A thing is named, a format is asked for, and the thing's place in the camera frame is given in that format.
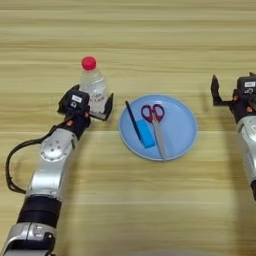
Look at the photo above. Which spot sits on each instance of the clear bottle with red cap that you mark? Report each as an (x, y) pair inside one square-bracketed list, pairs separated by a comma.
[(94, 85)]

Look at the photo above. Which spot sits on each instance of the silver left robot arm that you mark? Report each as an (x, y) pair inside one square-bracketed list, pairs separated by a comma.
[(50, 166)]

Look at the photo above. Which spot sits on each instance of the light blue round plate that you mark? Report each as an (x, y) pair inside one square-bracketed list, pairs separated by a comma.
[(178, 130)]

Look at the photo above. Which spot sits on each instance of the blue rectangular eraser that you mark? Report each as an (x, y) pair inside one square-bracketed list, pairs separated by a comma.
[(146, 134)]

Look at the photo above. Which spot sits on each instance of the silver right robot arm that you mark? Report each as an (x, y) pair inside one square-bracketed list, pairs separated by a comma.
[(249, 146)]

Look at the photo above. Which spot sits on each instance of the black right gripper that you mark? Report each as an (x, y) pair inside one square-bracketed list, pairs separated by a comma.
[(245, 108)]

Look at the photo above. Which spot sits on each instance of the black pen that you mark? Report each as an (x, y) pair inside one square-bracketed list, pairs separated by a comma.
[(133, 120)]

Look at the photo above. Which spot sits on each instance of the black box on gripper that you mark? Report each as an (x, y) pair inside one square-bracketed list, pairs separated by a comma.
[(75, 99), (247, 85)]

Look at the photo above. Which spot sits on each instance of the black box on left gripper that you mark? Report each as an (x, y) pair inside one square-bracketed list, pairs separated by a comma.
[(75, 99)]

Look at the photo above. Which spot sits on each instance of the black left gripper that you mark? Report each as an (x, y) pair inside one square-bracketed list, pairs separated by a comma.
[(78, 125)]

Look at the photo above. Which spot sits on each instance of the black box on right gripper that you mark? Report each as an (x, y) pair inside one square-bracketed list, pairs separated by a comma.
[(247, 85)]

